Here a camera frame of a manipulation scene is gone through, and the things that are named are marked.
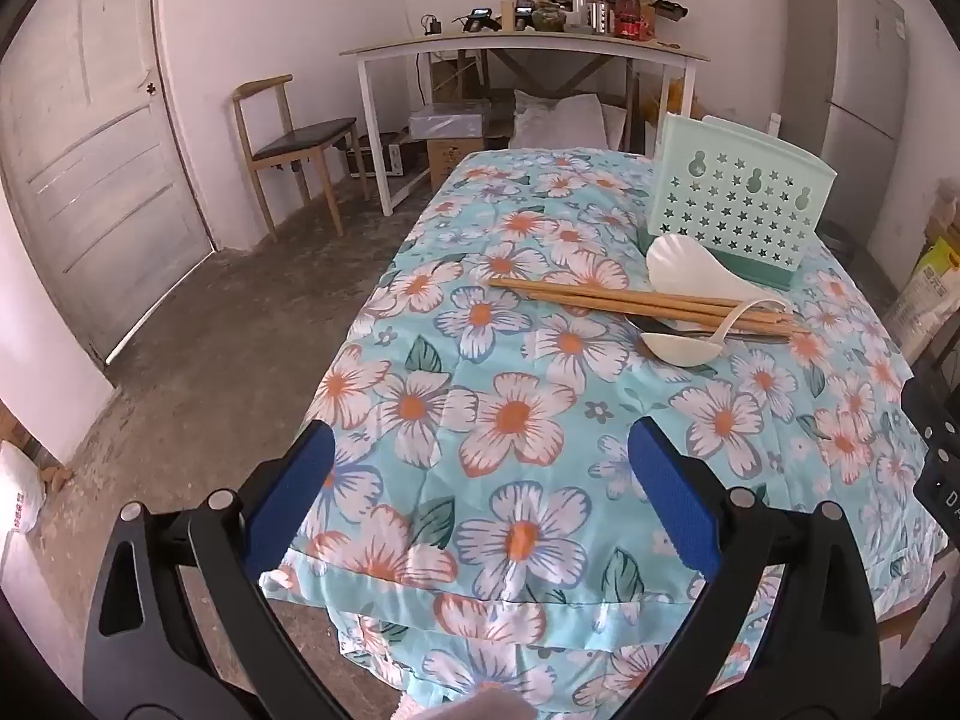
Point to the white rice paddle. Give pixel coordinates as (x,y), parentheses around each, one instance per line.
(679,262)

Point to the white pillow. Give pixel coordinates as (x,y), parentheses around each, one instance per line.
(555,120)

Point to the white desk with wooden top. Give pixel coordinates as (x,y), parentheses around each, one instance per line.
(525,43)

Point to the white sack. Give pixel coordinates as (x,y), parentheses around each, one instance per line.
(19,495)

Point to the wrapped flat grey box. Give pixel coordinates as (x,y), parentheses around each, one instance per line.
(450,120)

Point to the wooden block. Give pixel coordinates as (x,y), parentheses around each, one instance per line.
(509,16)

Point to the green plastic utensil holder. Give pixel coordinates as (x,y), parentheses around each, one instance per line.
(720,195)

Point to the yellow and white rice bag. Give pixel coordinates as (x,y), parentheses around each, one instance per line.
(930,277)

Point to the red label bottle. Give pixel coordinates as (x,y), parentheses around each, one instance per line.
(628,22)

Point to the bundle of wooden chopsticks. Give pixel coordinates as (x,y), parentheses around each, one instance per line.
(570,294)

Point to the metal spoon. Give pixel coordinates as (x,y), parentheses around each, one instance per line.
(652,326)

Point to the metal canister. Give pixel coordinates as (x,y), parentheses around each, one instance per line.
(600,19)

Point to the black handheld device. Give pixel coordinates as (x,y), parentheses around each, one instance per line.
(480,19)

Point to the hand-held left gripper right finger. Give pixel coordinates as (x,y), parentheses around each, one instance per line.
(671,495)

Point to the black charger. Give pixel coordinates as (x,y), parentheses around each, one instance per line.
(433,25)

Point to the grey refrigerator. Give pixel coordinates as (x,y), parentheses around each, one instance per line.
(847,90)

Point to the white soup spoon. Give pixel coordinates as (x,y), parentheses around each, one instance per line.
(679,349)

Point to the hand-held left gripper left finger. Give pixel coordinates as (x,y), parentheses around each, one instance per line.
(296,495)

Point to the small cardboard box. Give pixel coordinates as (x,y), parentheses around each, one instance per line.
(450,161)

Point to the yellow plastic bag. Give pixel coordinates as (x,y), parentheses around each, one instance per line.
(679,97)

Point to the floral blue blanket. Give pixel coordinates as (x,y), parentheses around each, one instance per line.
(525,405)

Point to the white wooden door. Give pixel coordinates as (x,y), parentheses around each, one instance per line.
(97,165)

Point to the wooden chair with dark seat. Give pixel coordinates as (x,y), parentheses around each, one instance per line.
(300,139)

